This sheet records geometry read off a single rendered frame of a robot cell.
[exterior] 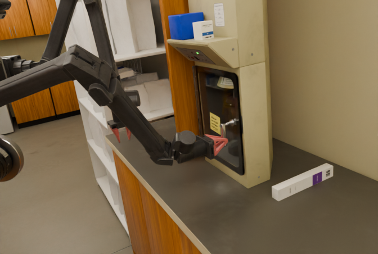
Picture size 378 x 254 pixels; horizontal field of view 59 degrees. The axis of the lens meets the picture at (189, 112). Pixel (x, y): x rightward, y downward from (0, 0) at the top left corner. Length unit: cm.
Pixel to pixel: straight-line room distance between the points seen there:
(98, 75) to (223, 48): 43
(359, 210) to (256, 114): 46
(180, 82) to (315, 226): 77
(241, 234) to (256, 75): 53
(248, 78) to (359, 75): 42
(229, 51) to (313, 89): 54
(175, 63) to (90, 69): 63
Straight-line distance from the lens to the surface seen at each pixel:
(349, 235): 113
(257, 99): 122
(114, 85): 92
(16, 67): 154
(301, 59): 154
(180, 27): 124
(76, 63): 85
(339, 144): 151
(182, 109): 148
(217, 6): 121
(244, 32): 115
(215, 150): 120
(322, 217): 119
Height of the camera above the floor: 163
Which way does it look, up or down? 18 degrees down
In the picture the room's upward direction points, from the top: 7 degrees counter-clockwise
